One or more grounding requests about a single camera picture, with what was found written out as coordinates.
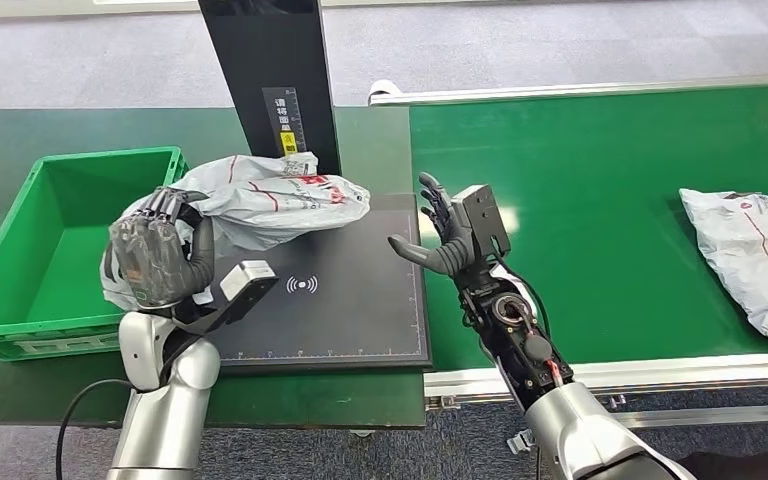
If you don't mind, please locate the grey plastic mailer package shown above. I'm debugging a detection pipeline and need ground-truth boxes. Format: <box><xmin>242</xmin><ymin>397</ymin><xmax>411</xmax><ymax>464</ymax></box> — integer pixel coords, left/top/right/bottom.
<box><xmin>678</xmin><ymin>188</ymin><xmax>768</xmax><ymax>348</ymax></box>
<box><xmin>100</xmin><ymin>152</ymin><xmax>372</xmax><ymax>313</ymax></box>

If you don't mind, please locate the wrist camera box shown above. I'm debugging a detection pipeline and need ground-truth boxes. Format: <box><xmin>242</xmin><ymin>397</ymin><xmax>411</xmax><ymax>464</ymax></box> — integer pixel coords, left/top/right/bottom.
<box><xmin>451</xmin><ymin>184</ymin><xmax>512</xmax><ymax>260</ymax></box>
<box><xmin>219</xmin><ymin>259</ymin><xmax>281</xmax><ymax>326</ymax></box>

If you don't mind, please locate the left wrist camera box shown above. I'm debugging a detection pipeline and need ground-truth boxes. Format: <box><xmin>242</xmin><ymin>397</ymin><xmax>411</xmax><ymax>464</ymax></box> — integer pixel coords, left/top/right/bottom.
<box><xmin>219</xmin><ymin>259</ymin><xmax>281</xmax><ymax>326</ymax></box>

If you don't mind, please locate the green conveyor belt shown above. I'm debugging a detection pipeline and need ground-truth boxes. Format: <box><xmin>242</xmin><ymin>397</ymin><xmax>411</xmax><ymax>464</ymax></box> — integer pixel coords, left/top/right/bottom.
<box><xmin>367</xmin><ymin>72</ymin><xmax>768</xmax><ymax>432</ymax></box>

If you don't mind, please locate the black cable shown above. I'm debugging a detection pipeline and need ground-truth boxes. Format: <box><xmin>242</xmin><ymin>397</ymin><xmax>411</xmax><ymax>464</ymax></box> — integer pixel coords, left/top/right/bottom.
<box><xmin>55</xmin><ymin>378</ymin><xmax>135</xmax><ymax>480</ymax></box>

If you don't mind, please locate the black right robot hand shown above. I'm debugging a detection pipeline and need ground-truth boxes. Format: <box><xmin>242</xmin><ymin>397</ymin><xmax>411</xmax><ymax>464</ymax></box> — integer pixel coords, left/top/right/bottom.
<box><xmin>387</xmin><ymin>172</ymin><xmax>479</xmax><ymax>278</ymax></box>

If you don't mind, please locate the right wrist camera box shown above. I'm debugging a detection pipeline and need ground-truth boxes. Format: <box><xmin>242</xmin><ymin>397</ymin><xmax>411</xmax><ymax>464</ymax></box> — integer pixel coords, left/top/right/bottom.
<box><xmin>451</xmin><ymin>184</ymin><xmax>512</xmax><ymax>260</ymax></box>

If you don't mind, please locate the green plastic crate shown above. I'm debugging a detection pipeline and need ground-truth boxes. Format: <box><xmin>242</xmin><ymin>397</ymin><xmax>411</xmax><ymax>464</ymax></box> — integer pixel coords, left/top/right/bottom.
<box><xmin>0</xmin><ymin>146</ymin><xmax>191</xmax><ymax>363</ymax></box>

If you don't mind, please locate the black inbound scanner machine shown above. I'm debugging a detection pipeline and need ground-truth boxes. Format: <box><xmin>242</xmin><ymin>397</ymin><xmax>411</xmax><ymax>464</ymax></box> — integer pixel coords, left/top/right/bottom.
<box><xmin>197</xmin><ymin>0</ymin><xmax>433</xmax><ymax>374</ymax></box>

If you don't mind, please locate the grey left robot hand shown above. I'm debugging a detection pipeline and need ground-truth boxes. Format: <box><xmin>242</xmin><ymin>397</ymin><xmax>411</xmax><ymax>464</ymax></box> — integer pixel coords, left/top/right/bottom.
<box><xmin>106</xmin><ymin>187</ymin><xmax>217</xmax><ymax>310</ymax></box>

